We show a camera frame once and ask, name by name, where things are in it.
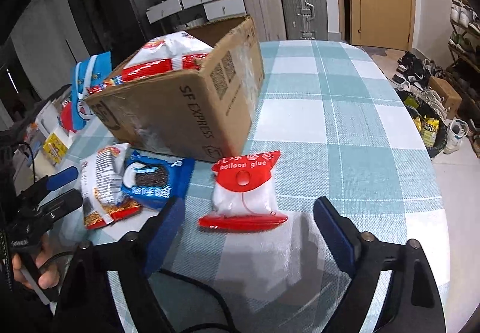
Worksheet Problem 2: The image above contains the red grey snack bag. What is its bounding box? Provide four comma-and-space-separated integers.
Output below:
80, 143, 142, 230

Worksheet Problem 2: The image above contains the blue Oreo packet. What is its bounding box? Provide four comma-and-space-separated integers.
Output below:
120, 150, 195, 210

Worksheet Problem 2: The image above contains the white noodle snack bag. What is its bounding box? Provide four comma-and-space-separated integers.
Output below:
120, 31, 213, 82

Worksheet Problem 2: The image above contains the red cone snack bag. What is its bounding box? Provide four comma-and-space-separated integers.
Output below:
87, 75, 124, 95

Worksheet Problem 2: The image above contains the person's left hand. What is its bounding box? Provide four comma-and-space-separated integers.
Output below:
12, 234, 60, 289

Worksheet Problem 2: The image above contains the blue Doraemon gift bag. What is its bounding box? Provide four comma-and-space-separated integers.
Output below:
71, 51, 112, 131

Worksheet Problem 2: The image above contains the SF cardboard box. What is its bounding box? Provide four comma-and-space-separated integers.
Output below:
86, 16, 264, 162

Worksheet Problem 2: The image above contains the red white balloon glue packet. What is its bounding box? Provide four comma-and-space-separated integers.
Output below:
198, 150, 288, 232

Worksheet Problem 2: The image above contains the black refrigerator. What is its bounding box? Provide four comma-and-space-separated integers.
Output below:
67, 0, 163, 67

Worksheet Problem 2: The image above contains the white sneaker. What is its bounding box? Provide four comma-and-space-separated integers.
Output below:
443, 119, 469, 154

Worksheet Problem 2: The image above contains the black bin with wrappers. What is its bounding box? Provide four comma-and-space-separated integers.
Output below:
395, 89, 448, 159

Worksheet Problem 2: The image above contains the small cardboard box on floor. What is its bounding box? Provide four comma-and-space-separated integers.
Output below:
429, 76, 462, 120

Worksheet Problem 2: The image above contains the white drawer dresser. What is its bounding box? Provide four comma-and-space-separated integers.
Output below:
146, 0, 247, 31

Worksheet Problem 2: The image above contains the shoe rack with shoes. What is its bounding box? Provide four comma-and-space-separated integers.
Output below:
448, 0, 479, 73

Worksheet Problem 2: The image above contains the beige suitcase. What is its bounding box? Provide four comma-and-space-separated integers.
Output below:
243, 0, 287, 42

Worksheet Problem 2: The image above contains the silver suitcase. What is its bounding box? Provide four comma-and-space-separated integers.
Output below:
281, 0, 328, 41

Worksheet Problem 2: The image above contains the black cable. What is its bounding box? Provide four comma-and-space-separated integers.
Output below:
157, 267, 241, 333

